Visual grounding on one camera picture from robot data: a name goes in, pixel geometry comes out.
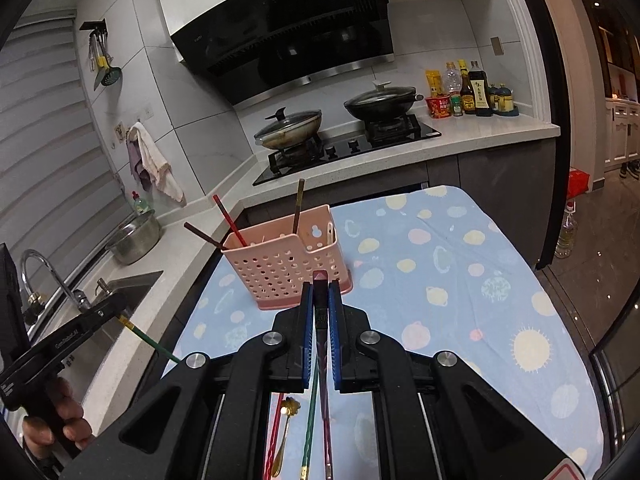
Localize brown sauce bottle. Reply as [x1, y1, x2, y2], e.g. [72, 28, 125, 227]
[458, 60, 475, 115]

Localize steel mixing bowl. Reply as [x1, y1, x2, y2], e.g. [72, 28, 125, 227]
[105, 210, 162, 266]

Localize left hand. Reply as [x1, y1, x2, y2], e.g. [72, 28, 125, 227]
[22, 377, 96, 461]

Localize red chopstick green end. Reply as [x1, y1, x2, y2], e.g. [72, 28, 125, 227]
[262, 392, 284, 480]

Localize blue planet print tablecloth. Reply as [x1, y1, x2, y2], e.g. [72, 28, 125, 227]
[174, 186, 603, 479]

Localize plastic bottle on floor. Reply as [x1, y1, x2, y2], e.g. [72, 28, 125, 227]
[554, 200, 577, 259]

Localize yellow seasoning packet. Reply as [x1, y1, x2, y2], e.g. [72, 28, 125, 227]
[425, 70, 444, 98]

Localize pink perforated utensil holder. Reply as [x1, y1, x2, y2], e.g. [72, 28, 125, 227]
[222, 205, 354, 310]

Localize left wok with lid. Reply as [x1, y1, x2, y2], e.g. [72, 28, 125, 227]
[254, 107, 322, 151]

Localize stainless steel sink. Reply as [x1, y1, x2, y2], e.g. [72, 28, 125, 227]
[29, 270, 165, 406]

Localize dark soy sauce bottle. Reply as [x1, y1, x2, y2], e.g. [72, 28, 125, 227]
[469, 60, 492, 117]

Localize right black wok with lid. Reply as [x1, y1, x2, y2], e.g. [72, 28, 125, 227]
[344, 81, 424, 124]

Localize small jars on tray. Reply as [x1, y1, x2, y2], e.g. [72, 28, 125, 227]
[489, 84, 520, 117]

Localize small green cap jar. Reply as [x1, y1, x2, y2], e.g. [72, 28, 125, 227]
[449, 93, 464, 117]

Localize red instant noodle cup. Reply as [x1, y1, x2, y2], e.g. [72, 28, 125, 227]
[425, 94, 451, 119]

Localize black gas stove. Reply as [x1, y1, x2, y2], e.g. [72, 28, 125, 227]
[253, 114, 442, 186]

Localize dark purple chopstick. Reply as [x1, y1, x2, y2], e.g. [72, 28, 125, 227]
[183, 222, 228, 252]

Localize bright red chopstick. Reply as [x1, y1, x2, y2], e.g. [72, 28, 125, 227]
[212, 194, 247, 247]

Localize white hanging towel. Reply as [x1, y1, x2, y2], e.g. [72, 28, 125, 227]
[126, 122, 186, 206]

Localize purple hanging cloth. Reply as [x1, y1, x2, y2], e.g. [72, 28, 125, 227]
[126, 141, 152, 192]

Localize chrome sink faucet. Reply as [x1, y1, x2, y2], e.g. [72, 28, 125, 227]
[20, 248, 90, 327]

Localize green dish soap bottle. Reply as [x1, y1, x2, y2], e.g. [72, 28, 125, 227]
[131, 191, 152, 214]

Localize hanging utensil rack tools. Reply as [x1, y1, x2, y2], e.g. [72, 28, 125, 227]
[79, 20, 122, 90]

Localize white ceramic soup spoon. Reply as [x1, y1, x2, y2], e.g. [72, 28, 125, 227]
[326, 221, 335, 246]

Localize red bag on floor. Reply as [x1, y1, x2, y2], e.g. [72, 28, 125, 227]
[566, 168, 590, 200]

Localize black range hood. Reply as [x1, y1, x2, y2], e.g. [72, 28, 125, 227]
[171, 0, 394, 110]

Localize gold flower spoon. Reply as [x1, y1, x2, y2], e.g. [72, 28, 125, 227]
[269, 396, 300, 479]

